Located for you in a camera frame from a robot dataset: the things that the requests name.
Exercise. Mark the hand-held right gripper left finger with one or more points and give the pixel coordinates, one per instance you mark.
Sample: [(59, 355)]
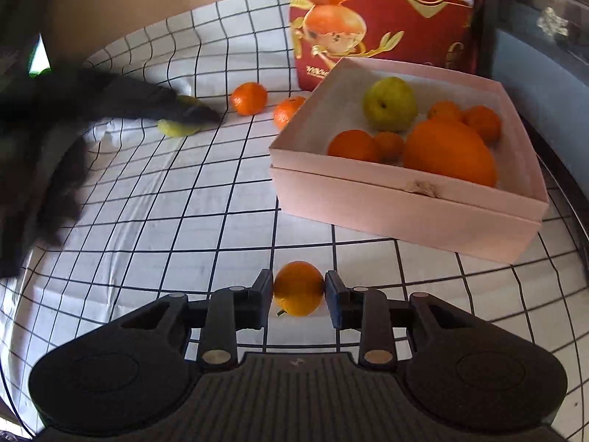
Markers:
[(263, 294)]

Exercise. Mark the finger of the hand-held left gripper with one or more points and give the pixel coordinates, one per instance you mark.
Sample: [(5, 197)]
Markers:
[(184, 113)]

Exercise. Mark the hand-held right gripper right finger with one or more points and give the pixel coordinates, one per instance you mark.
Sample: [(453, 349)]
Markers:
[(333, 297)]

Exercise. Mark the pink cardboard box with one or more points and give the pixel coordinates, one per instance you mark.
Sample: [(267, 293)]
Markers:
[(414, 225)]

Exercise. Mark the small tangerine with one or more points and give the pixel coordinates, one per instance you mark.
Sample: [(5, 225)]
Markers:
[(390, 147)]

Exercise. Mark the large orange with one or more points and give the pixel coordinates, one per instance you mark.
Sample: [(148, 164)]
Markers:
[(451, 152)]

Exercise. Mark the white grid tablecloth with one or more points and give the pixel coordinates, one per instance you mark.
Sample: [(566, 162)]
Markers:
[(184, 193)]

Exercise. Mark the red snack bag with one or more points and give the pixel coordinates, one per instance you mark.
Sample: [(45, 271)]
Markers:
[(414, 32)]

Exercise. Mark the black computer case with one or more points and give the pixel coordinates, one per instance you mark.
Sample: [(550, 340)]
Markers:
[(529, 32)]

